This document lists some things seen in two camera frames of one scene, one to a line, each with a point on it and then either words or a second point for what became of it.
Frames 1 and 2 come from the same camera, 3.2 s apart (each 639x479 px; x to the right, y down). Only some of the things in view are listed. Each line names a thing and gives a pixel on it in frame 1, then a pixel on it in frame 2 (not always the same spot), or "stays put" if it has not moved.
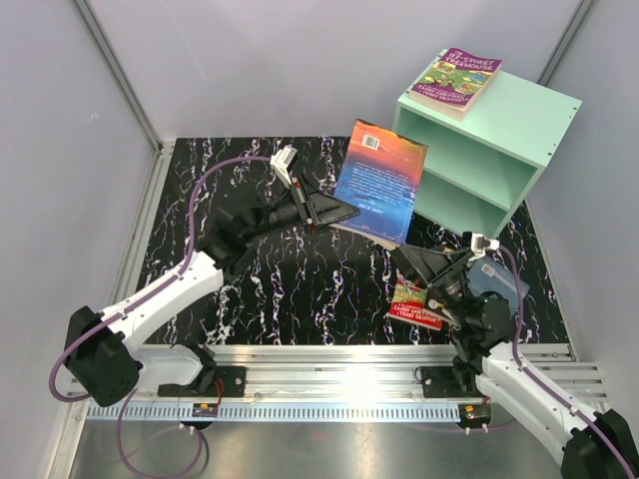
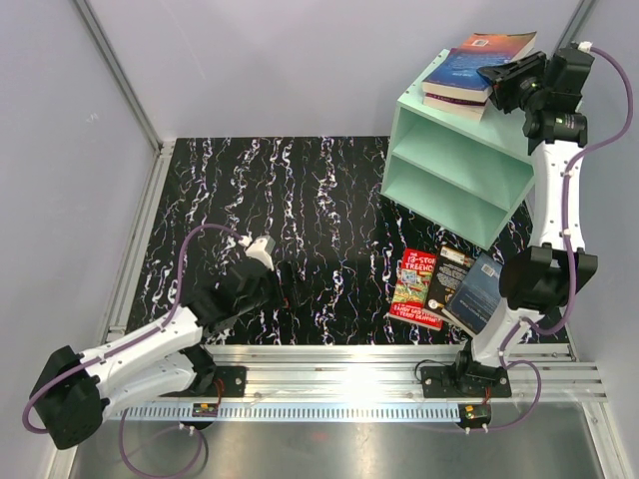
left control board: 205,409 stays put
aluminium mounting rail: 364,375 stays put
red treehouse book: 407,303 stays put
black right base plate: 440,382 stays put
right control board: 474,414 stays put
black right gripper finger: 420,263 → 497,72
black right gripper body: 455,287 → 523,91
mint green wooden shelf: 478,169 stays put
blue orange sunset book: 379,173 → 453,71
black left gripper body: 287,212 → 261,296
